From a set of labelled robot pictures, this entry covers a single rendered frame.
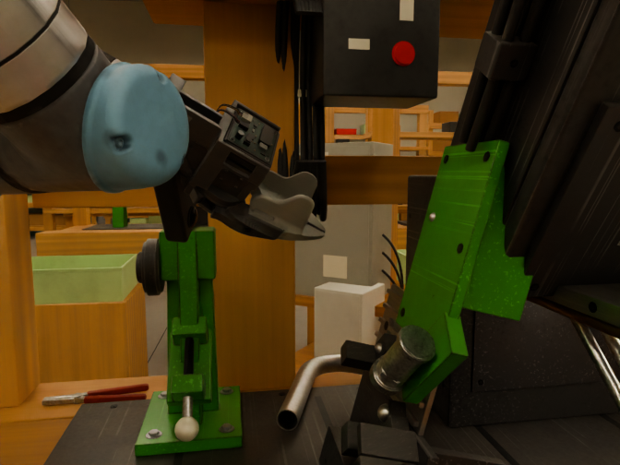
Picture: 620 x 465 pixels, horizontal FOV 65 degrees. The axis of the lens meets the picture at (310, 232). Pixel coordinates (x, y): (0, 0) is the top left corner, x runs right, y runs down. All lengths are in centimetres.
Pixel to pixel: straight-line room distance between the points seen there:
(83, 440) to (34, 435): 11
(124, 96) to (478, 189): 32
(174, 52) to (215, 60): 1000
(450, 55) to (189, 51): 548
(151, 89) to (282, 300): 56
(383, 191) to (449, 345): 51
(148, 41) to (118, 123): 1064
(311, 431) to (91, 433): 29
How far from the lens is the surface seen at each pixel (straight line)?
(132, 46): 1097
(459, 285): 48
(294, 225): 50
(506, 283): 51
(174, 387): 63
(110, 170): 30
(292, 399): 72
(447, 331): 47
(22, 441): 82
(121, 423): 77
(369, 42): 73
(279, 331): 84
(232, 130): 45
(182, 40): 1084
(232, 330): 83
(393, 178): 93
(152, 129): 31
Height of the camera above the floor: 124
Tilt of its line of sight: 7 degrees down
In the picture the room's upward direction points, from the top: straight up
